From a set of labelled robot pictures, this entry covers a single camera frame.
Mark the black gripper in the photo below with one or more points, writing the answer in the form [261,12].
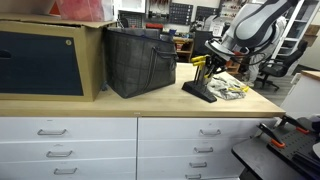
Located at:
[215,65]

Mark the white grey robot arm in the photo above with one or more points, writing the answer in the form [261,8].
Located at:
[252,31]

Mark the black wedge tool stand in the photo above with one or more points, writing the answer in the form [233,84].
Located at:
[199,91]

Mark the white crumpled cloth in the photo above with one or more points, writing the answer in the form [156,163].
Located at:
[218,86]

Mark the wooden shelving workbench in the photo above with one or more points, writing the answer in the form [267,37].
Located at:
[187,48]

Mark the black office chair near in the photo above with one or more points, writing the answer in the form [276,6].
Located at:
[279,67]

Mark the grey plaid tote bag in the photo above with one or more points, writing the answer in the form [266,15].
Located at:
[139,60]

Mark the black orange clamp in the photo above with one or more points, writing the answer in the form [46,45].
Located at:
[275,140]

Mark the black side table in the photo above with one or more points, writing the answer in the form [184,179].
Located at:
[298,160]

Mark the clear plastic storage bin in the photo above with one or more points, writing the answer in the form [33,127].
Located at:
[84,10]

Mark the cardboard box with dark panel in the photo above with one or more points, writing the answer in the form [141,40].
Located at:
[44,57]

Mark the white drawer cabinet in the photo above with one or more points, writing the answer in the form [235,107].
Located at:
[75,148]

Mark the large yellow T-handle wrench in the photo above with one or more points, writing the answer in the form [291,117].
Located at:
[239,89]

